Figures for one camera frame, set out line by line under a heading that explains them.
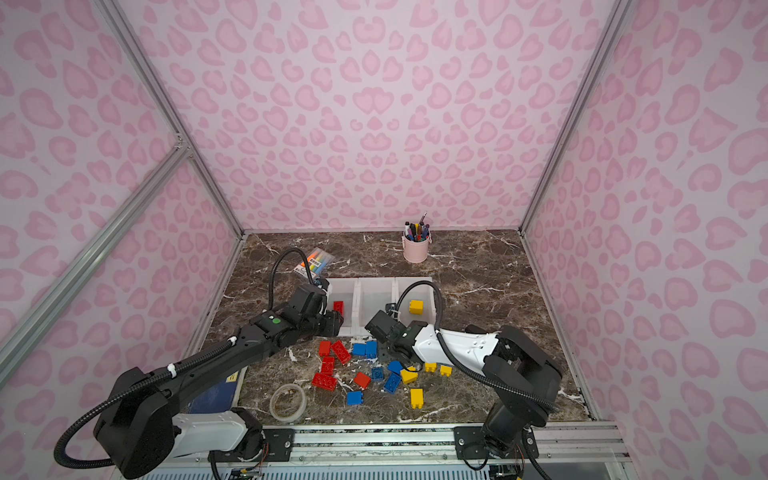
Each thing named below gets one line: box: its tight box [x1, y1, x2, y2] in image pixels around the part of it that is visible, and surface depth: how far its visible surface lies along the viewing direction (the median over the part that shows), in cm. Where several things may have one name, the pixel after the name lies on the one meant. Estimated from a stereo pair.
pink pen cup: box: [402, 236, 430, 263], surface depth 112 cm
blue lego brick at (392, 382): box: [384, 372, 402, 394], surface depth 84 cm
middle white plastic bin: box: [354, 277, 398, 337], surface depth 99 cm
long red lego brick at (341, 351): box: [331, 340, 351, 364], surface depth 89 cm
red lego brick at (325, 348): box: [319, 340, 331, 357], surface depth 90 cm
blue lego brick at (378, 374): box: [371, 367, 385, 381], surface depth 86 cm
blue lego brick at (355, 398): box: [347, 391, 364, 406], surface depth 82 cm
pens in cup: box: [405, 212, 430, 242], surface depth 106 cm
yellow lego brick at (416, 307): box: [409, 300, 424, 315], surface depth 97 cm
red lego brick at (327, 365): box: [321, 356, 335, 375], surface depth 87 cm
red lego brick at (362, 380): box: [353, 372, 371, 389], surface depth 86 cm
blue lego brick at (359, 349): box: [352, 343, 367, 356], surface depth 90 cm
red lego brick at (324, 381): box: [311, 373, 337, 392], surface depth 84 cm
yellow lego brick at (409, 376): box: [400, 366, 419, 384], surface depth 84 cm
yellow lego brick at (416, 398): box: [410, 388, 423, 409], surface depth 80 cm
